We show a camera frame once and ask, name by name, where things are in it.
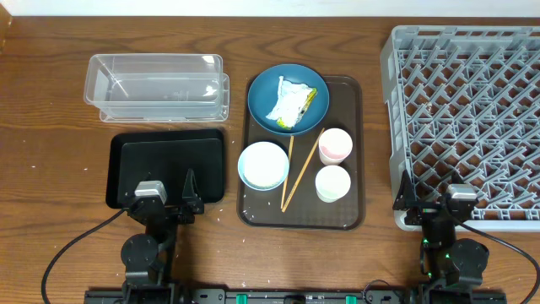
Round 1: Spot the white cup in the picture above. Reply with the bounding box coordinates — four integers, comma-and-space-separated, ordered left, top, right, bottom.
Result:
315, 166, 351, 203

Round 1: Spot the light blue bowl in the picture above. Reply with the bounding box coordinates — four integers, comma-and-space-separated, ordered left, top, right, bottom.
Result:
237, 141, 291, 192

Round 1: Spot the white rice pile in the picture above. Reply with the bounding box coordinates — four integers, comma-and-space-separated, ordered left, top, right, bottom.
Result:
243, 143, 288, 188

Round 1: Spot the pink cup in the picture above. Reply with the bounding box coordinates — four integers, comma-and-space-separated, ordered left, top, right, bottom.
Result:
318, 128, 354, 166

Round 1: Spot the wooden chopstick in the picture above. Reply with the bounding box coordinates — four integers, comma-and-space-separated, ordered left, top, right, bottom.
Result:
281, 128, 326, 213
280, 134, 295, 209

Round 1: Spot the snack wrapper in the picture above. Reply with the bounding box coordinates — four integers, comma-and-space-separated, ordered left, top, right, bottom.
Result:
266, 76, 318, 130

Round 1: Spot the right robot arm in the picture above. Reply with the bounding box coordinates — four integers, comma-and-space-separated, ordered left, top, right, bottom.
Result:
392, 172, 489, 303

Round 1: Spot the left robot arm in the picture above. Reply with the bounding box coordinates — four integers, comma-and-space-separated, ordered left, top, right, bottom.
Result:
121, 169, 204, 303

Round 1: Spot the black waste tray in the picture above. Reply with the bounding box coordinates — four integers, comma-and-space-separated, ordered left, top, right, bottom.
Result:
105, 129, 225, 209

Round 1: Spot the grey dishwasher rack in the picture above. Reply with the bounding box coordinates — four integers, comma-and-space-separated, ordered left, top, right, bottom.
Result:
381, 25, 539, 232

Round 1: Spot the brown serving tray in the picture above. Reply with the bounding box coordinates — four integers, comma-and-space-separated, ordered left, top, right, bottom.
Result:
237, 75, 365, 231

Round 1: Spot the clear plastic bin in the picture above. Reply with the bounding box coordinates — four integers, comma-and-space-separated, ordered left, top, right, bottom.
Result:
84, 53, 230, 123

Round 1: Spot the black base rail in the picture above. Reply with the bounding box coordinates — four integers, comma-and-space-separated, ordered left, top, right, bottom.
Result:
83, 287, 507, 304

